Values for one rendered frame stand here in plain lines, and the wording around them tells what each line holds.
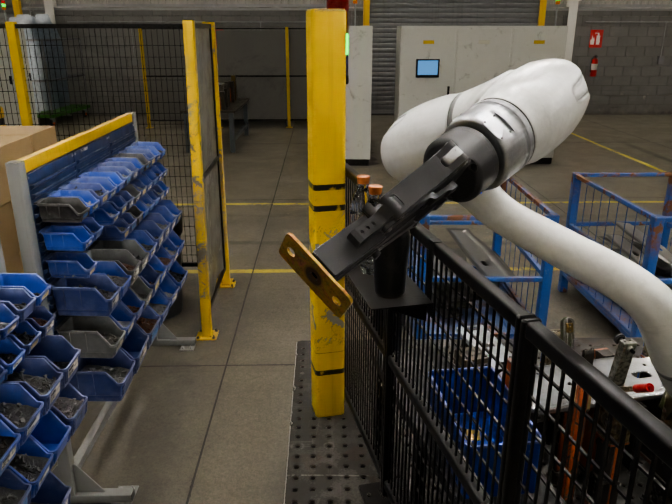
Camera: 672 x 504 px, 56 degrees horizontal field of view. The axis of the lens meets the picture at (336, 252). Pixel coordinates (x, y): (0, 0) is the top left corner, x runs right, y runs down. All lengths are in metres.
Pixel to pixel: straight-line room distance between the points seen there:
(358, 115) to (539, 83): 8.77
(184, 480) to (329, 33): 2.12
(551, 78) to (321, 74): 1.14
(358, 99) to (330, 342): 7.59
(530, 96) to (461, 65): 8.94
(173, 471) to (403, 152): 2.53
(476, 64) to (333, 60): 7.94
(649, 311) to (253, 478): 2.38
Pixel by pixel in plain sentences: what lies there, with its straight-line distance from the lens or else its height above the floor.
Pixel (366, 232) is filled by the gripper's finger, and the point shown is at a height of 1.77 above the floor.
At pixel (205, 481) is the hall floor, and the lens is 3.11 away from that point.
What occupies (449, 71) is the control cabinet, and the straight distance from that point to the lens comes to 9.65.
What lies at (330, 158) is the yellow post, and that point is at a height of 1.59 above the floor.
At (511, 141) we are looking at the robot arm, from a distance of 0.69.
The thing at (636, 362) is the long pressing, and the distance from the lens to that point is 2.12.
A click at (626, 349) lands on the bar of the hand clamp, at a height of 1.20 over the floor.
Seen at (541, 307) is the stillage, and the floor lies 0.37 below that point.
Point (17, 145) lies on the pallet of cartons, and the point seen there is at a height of 1.32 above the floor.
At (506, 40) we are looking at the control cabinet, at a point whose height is 1.80.
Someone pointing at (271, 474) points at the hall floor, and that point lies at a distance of 3.11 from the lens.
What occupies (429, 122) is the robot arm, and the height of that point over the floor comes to 1.83.
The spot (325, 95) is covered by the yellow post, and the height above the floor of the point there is 1.77.
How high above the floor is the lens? 1.94
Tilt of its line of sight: 19 degrees down
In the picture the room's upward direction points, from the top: straight up
